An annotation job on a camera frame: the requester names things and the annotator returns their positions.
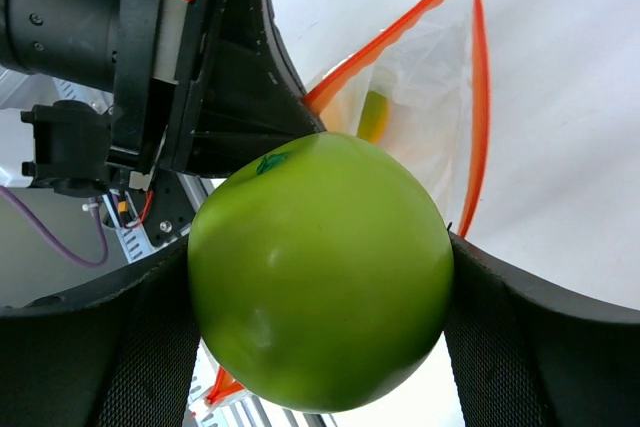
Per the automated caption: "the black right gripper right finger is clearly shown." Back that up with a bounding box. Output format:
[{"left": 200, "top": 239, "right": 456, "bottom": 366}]
[{"left": 444, "top": 235, "right": 639, "bottom": 426}]

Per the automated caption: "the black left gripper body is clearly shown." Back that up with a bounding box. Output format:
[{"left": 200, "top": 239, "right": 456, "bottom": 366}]
[{"left": 1, "top": 0, "right": 214, "bottom": 197}]

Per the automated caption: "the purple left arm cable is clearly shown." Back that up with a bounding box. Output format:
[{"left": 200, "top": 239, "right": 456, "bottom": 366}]
[{"left": 0, "top": 185, "right": 110, "bottom": 268}]

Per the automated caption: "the green apple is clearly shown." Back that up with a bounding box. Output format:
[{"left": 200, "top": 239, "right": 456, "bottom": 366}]
[{"left": 188, "top": 132, "right": 454, "bottom": 413}]

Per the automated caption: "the clear zip bag orange zipper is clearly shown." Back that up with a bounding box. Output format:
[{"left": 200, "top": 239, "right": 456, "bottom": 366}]
[{"left": 202, "top": 0, "right": 491, "bottom": 408}]

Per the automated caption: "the green yellow mango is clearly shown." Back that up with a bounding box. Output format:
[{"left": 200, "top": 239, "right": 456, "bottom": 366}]
[{"left": 357, "top": 91, "right": 391, "bottom": 144}]

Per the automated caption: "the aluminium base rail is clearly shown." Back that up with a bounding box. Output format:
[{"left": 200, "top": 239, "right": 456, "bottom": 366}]
[{"left": 104, "top": 172, "right": 336, "bottom": 426}]

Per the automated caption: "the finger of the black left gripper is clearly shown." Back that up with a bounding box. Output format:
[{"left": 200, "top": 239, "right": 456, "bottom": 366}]
[{"left": 159, "top": 0, "right": 324, "bottom": 178}]

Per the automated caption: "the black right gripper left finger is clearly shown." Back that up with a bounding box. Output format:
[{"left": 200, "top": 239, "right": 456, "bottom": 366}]
[{"left": 1, "top": 238, "right": 199, "bottom": 426}]

